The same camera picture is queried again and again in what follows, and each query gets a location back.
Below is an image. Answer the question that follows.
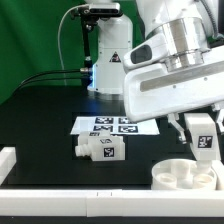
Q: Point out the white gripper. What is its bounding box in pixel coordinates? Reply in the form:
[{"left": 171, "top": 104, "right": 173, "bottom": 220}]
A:
[{"left": 123, "top": 46, "right": 224, "bottom": 144}]

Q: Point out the white round stool seat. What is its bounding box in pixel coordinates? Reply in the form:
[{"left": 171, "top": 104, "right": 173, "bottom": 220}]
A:
[{"left": 151, "top": 159, "right": 217, "bottom": 190}]

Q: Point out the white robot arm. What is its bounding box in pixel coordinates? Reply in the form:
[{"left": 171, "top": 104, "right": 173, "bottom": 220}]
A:
[{"left": 88, "top": 0, "right": 224, "bottom": 141}]

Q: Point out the white marker sheet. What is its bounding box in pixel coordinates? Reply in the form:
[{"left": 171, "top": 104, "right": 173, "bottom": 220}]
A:
[{"left": 70, "top": 116, "right": 160, "bottom": 135}]

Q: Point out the green backdrop curtain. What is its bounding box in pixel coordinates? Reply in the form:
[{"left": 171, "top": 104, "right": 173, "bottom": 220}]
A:
[{"left": 0, "top": 0, "right": 148, "bottom": 105}]

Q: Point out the black camera stand pole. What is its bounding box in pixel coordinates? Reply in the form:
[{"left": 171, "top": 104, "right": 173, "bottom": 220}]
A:
[{"left": 81, "top": 16, "right": 97, "bottom": 88}]

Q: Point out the black camera on stand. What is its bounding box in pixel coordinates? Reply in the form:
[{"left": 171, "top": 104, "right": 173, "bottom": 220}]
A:
[{"left": 80, "top": 3, "right": 122, "bottom": 18}]

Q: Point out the white front barrier wall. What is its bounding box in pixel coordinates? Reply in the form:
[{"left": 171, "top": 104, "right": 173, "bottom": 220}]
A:
[{"left": 0, "top": 189, "right": 224, "bottom": 217}]

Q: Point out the grey camera cable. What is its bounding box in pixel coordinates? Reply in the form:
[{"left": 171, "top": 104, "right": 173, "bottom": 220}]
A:
[{"left": 56, "top": 4, "right": 90, "bottom": 87}]

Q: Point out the black cable upper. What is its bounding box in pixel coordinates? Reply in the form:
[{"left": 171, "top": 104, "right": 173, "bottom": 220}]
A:
[{"left": 16, "top": 68, "right": 92, "bottom": 91}]

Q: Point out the black cable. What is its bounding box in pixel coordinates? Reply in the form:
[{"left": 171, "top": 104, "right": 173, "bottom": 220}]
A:
[
  {"left": 16, "top": 77, "right": 92, "bottom": 93},
  {"left": 16, "top": 68, "right": 92, "bottom": 91}
]

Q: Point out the black cable lower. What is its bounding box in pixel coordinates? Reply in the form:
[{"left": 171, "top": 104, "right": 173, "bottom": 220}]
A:
[{"left": 16, "top": 77, "right": 92, "bottom": 93}]

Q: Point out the white left barrier wall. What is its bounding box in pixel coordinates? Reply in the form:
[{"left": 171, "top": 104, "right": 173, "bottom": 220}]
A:
[{"left": 0, "top": 147, "right": 16, "bottom": 185}]

